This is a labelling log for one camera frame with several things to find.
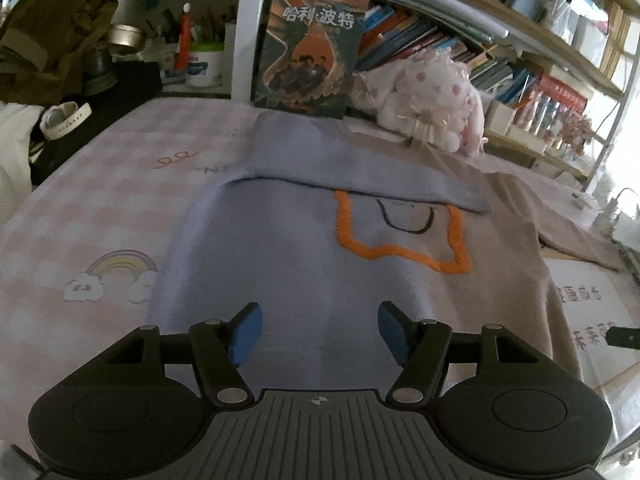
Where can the white wristwatch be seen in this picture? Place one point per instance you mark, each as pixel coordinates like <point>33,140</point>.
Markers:
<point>64,118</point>

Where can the white power strip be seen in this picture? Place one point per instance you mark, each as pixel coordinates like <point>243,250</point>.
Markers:
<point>617,215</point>

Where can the white paper with pink text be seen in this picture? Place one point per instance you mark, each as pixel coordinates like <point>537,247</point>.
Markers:
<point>590,305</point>

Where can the row of small bottles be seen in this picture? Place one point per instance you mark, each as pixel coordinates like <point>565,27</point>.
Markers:
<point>552,115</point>

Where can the white plastic tub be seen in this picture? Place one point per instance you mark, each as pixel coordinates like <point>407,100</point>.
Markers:
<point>205,68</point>

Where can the white shelf rack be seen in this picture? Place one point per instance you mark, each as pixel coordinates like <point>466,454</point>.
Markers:
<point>250,35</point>

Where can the white cloth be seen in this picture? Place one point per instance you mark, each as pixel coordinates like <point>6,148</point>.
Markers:
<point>15,160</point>

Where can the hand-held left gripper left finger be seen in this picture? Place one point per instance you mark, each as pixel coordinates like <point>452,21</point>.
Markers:
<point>246,334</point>

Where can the blue sweater with orange trim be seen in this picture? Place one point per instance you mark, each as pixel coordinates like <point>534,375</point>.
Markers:
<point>300,240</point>

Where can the pink white plush bunny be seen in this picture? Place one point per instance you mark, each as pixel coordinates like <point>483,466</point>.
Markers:
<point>435,91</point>

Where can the pink checked bedsheet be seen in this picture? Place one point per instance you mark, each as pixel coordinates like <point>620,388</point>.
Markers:
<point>100,200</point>

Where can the dark glass jar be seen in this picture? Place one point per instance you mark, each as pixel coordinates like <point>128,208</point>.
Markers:
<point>99,72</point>

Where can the red and white bottle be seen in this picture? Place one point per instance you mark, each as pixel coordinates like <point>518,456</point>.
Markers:
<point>182,35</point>

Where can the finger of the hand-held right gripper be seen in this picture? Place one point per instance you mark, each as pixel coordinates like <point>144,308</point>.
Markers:
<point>623,336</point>

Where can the row of books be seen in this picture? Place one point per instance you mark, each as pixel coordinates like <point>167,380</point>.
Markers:
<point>417,35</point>

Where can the dark illustrated book box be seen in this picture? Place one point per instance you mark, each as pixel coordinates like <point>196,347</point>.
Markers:
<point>306,60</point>

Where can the olive green jacket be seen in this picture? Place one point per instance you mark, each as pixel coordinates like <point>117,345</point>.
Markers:
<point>45,45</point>

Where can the round metal tin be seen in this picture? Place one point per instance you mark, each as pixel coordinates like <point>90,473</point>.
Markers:
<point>125,37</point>

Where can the beige garment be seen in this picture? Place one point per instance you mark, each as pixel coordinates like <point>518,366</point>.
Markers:
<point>510,245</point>

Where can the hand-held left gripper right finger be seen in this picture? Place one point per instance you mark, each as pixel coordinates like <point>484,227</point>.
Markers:
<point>394,334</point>

